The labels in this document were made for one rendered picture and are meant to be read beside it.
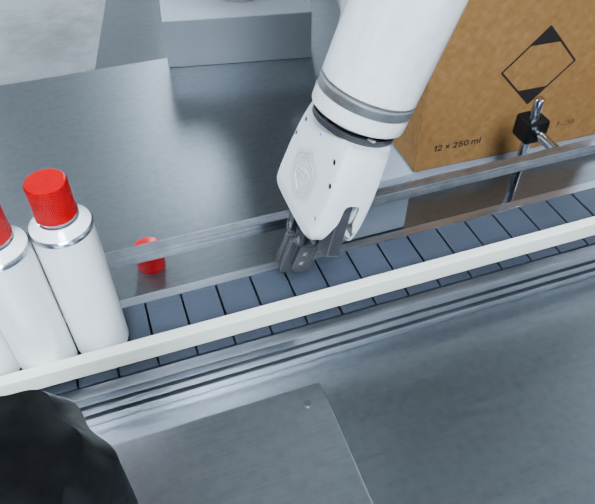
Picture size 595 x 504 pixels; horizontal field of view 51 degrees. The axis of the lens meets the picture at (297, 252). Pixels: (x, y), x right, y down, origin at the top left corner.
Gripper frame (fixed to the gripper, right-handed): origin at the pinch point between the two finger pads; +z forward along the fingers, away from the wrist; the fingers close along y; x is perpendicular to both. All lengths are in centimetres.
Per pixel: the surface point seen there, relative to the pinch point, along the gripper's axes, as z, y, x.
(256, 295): 7.9, -1.6, -1.5
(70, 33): 97, -262, 11
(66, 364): 10.6, 3.9, -21.1
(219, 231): 0.6, -3.5, -7.1
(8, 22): 106, -284, -16
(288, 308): 3.6, 4.3, -1.3
